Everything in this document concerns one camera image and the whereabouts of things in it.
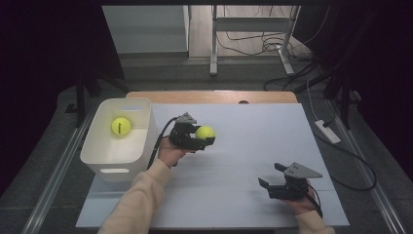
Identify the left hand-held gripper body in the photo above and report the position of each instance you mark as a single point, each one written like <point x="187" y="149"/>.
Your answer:
<point x="181" y="133"/>

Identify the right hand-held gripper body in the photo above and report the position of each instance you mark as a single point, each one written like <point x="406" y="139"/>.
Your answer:
<point x="293" y="183"/>

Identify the yellow tennis ball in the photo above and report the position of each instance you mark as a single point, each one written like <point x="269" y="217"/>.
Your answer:
<point x="120" y="126"/>
<point x="205" y="132"/>

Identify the white plastic bin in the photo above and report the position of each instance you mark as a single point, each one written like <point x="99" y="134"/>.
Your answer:
<point x="117" y="154"/>

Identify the person's right hand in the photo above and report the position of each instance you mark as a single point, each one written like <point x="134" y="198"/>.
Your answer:
<point x="302" y="205"/>

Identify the person's left hand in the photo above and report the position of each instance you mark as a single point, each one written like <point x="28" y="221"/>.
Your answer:
<point x="168" y="154"/>

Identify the wooden table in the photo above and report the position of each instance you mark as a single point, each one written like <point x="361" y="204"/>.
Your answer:
<point x="211" y="97"/>

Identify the white power strip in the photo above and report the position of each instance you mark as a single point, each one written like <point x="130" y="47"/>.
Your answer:
<point x="328" y="132"/>

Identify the black stand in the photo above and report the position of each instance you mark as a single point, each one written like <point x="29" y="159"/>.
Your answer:
<point x="80" y="97"/>
<point x="344" y="97"/>

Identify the white cabinet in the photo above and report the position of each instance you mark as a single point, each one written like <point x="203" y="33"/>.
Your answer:
<point x="146" y="29"/>

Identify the dark curtain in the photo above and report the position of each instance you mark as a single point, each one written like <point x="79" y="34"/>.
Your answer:
<point x="383" y="65"/>
<point x="35" y="65"/>

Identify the grey metal rail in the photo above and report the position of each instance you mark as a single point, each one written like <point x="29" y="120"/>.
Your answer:
<point x="52" y="185"/>
<point x="380" y="195"/>

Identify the white metal desk frame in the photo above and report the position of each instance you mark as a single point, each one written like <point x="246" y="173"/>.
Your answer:
<point x="213" y="39"/>

